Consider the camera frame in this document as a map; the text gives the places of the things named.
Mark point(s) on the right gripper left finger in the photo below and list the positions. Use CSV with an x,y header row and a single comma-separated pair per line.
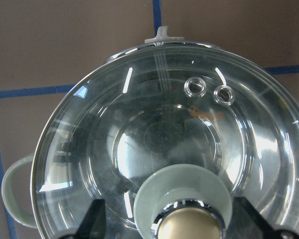
x,y
93,225

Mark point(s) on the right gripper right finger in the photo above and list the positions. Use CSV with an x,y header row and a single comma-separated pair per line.
x,y
249,224

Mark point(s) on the glass pot lid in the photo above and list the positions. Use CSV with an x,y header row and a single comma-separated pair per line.
x,y
160,105

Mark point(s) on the pale green electric pot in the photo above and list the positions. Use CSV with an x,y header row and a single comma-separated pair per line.
x,y
180,201

